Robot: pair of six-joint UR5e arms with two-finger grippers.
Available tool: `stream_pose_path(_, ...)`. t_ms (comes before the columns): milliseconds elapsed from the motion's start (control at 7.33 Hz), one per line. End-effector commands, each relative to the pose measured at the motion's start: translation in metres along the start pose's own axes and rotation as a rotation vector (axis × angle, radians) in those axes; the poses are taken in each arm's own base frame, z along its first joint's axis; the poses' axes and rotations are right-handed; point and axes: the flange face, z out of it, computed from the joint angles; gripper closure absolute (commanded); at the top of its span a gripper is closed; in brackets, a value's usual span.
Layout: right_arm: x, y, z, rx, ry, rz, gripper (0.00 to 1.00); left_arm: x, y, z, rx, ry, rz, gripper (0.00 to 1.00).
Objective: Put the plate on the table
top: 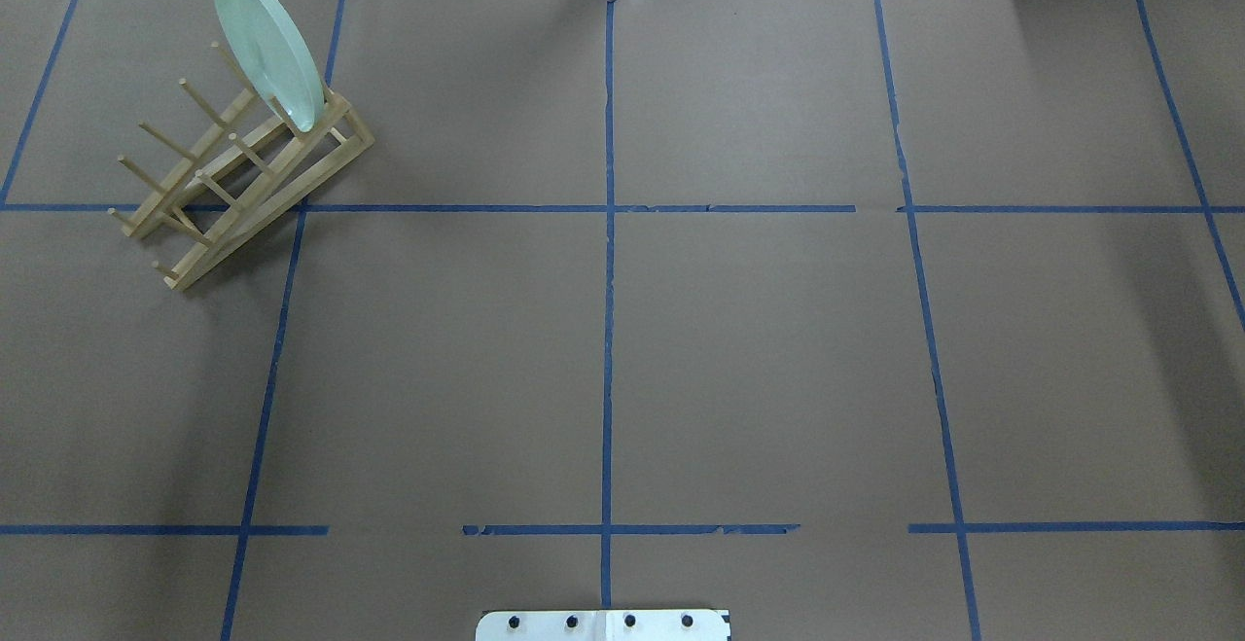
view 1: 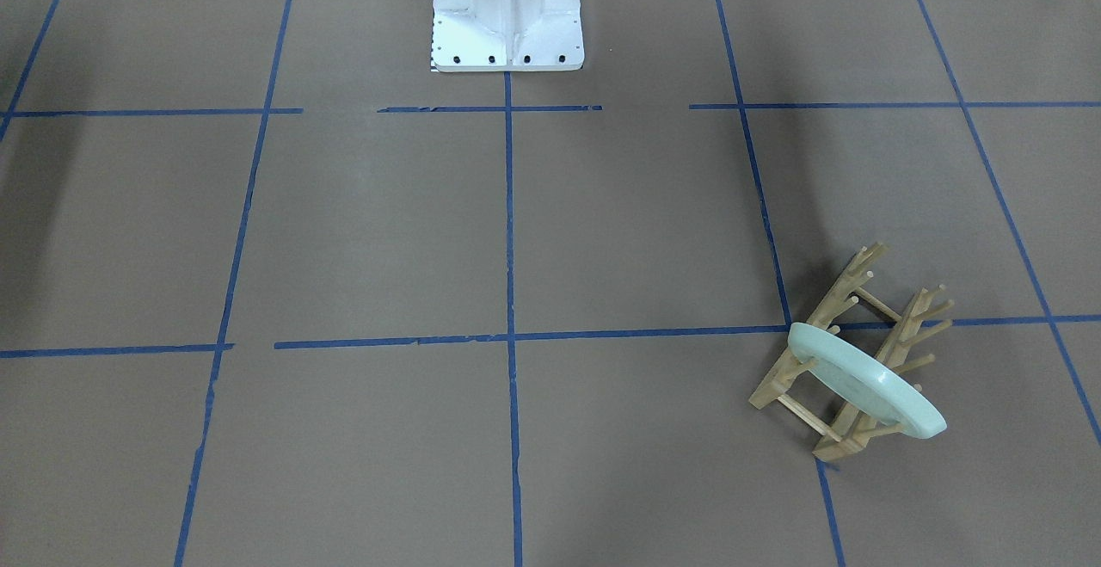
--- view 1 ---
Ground light green plate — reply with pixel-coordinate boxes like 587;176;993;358
787;323;947;439

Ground wooden dish rack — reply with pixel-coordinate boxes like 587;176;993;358
748;243;953;464

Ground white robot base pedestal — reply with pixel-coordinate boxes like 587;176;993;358
430;0;586;73

